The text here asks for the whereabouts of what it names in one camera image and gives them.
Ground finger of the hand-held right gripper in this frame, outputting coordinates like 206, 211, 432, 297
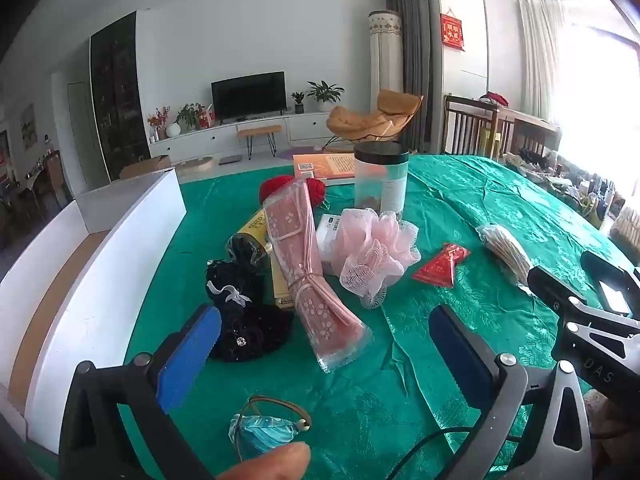
527, 266, 588, 322
580, 250, 640, 319

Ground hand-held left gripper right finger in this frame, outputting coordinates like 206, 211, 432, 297
428, 304, 593, 480

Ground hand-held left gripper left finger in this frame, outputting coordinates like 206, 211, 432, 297
59, 304, 222, 480

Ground beige striped socks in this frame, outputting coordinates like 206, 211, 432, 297
476, 223, 538, 293

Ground black velvet hair accessory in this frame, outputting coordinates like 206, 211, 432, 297
205, 234, 295, 362

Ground red packet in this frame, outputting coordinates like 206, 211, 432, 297
412, 243, 472, 288

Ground blue fabric pouch with cord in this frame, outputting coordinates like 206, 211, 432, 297
229, 395, 313, 461

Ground white cardboard box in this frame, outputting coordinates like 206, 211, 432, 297
0, 167, 187, 461

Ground yellow tissue pack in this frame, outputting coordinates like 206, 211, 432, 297
236, 208, 301, 307

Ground pink mesh bath sponge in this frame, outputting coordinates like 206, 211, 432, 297
327, 208, 422, 310

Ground pink floral towel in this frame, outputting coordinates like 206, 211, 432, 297
262, 178, 375, 374

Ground white wet wipes pack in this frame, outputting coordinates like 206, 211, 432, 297
315, 212, 351, 276

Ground person's right hand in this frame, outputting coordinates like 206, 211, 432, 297
582, 387, 640, 480

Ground person's left hand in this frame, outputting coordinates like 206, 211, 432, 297
217, 442, 312, 480

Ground green patterned tablecloth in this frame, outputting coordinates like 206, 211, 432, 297
120, 154, 640, 480

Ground wooden slatted chair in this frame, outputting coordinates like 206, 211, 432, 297
510, 119, 561, 158
444, 94, 501, 157

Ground red yarn ball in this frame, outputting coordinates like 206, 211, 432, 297
259, 175, 327, 211

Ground clear jar with black lid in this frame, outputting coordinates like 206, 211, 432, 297
353, 141, 410, 221

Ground brown cardboard box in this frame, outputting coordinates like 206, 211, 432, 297
120, 155, 171, 178

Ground white curtain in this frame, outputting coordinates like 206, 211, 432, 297
518, 0, 566, 123

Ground orange book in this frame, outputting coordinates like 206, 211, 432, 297
292, 152, 357, 182

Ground small wooden bench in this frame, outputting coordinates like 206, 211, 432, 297
236, 124, 283, 161

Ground red flower arrangement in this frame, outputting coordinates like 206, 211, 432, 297
147, 106, 171, 141

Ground bushy green potted plant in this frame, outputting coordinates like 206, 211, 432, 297
175, 103, 206, 131

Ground white television cabinet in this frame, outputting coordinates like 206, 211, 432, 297
149, 111, 341, 158

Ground orange lounge chair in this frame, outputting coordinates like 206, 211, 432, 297
326, 88, 424, 151

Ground grey curtain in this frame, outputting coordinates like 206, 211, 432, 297
385, 0, 441, 153

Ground black display cabinet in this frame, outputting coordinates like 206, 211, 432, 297
90, 10, 152, 181

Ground flat screen television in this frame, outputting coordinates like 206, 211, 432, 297
211, 71, 287, 121

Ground standing air conditioner with cover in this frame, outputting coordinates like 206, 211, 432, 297
368, 9, 405, 111

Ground large green potted plant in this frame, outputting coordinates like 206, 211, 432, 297
306, 80, 346, 113

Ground black cable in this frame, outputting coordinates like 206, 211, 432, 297
387, 426, 521, 480

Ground red wall calendar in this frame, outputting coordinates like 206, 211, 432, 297
440, 7, 467, 52

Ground framed wall picture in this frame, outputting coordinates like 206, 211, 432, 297
20, 104, 38, 150

